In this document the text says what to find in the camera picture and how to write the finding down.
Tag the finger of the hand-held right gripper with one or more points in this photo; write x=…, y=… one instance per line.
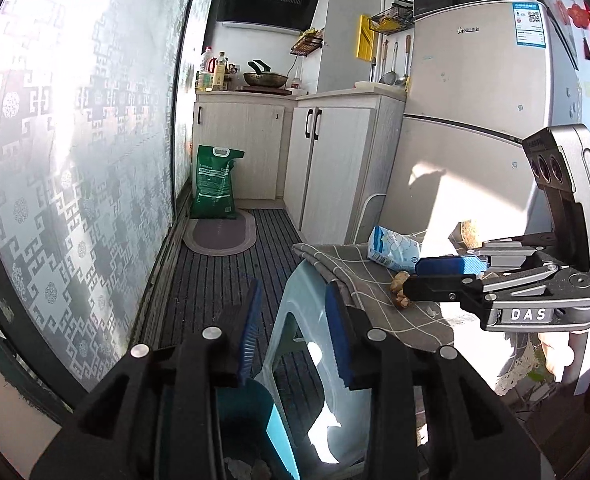
x=435, y=288
x=455, y=265

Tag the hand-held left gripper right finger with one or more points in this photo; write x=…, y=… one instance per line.
x=337, y=340

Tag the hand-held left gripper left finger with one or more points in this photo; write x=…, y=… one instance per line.
x=247, y=332

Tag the blue white packet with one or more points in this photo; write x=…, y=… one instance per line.
x=392, y=250

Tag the teal dustpan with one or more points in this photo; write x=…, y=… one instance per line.
x=255, y=420

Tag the person's right hand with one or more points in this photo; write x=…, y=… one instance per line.
x=555, y=355

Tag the tan speckled scrap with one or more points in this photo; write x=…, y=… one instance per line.
x=471, y=232

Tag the light blue plastic stool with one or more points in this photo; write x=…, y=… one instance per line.
x=300, y=310

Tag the grey checked cloth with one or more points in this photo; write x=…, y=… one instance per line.
x=355, y=270

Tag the grey oval floor mat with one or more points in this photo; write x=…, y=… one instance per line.
x=220, y=232

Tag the white lace cloth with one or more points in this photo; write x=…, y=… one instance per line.
x=520, y=367

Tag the green rice bag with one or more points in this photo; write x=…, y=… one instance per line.
x=215, y=185

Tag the beige double-door cabinet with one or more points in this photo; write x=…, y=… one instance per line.
x=335, y=160

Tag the silver refrigerator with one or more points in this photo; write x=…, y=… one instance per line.
x=475, y=85

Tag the beige single-door cabinet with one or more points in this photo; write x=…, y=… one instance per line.
x=245, y=145

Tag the metal ladle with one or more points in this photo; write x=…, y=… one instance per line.
x=403, y=77

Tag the metal skimmer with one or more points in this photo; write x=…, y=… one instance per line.
x=389, y=77

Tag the red knot ornament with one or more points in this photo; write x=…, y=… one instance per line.
x=579, y=15

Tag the small clear bottle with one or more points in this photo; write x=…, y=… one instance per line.
x=295, y=82

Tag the yellow cutting board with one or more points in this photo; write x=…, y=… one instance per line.
x=366, y=37

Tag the metal wok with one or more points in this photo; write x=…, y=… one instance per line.
x=266, y=79

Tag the yellow oil bottle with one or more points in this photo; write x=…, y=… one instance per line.
x=219, y=74

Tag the frosted patterned sliding door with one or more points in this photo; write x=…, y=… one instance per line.
x=75, y=135

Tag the wall spice rack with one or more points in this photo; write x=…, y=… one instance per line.
x=306, y=42

